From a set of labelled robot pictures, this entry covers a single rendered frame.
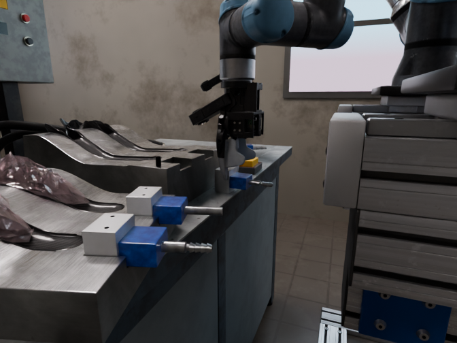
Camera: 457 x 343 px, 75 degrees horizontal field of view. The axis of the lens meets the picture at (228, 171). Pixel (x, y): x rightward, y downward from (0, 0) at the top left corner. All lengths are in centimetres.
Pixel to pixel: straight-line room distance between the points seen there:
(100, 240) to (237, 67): 43
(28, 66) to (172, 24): 175
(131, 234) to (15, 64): 113
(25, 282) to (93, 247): 6
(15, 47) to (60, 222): 105
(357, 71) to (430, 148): 218
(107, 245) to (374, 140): 28
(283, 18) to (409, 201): 35
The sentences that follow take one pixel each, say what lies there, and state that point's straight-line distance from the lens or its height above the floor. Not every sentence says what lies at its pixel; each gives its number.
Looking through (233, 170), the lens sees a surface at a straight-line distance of 69.
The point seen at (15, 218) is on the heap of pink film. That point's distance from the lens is 43.
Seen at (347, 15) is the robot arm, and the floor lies 116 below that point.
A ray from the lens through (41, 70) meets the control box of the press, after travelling 147.
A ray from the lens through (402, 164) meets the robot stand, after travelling 32.
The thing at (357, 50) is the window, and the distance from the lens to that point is 250.
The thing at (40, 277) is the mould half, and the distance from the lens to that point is 33.
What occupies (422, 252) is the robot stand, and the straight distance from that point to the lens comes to 35.
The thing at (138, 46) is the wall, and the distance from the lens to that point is 314.
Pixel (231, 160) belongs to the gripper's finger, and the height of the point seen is 88.
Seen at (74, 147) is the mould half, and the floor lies 91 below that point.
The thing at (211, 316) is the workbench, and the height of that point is 48.
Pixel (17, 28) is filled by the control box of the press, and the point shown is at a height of 126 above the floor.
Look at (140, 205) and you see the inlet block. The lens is 43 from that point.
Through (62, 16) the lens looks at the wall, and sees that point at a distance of 380.
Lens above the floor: 101
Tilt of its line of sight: 14 degrees down
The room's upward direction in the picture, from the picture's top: straight up
